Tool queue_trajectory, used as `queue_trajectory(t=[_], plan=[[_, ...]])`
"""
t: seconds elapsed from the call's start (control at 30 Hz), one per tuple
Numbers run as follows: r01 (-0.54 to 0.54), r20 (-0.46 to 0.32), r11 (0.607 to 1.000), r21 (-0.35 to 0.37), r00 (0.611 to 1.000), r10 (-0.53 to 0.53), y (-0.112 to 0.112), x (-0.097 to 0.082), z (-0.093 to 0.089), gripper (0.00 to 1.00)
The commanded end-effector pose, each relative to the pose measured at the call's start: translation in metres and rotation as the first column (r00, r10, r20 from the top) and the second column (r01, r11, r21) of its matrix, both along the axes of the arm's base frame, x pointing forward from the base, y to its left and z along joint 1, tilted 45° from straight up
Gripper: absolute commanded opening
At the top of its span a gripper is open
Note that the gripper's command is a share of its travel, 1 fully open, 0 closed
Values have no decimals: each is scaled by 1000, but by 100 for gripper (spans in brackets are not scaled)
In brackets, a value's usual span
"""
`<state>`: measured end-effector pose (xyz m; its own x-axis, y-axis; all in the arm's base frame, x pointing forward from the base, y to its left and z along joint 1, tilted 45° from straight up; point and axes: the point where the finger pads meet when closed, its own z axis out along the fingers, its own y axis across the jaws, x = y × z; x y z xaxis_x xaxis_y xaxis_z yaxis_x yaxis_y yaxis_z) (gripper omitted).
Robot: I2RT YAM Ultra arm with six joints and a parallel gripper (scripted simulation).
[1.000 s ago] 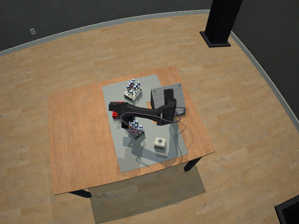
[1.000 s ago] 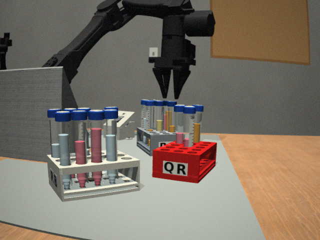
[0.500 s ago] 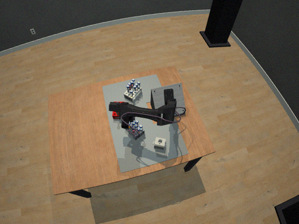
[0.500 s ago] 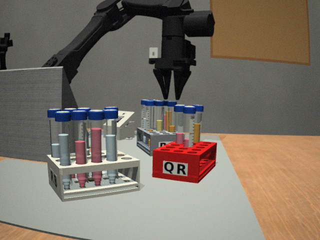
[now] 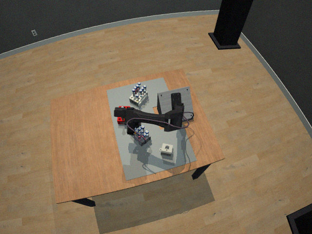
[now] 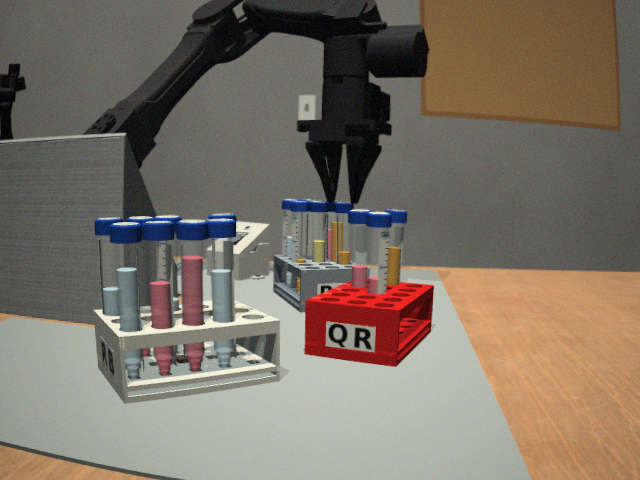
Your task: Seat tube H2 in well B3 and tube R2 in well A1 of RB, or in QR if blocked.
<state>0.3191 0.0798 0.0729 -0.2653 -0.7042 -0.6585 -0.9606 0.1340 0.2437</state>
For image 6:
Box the red test tube rack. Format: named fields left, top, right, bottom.
left=305, top=280, right=434, bottom=367

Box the white test tube rack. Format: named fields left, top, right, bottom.
left=94, top=301, right=280, bottom=404

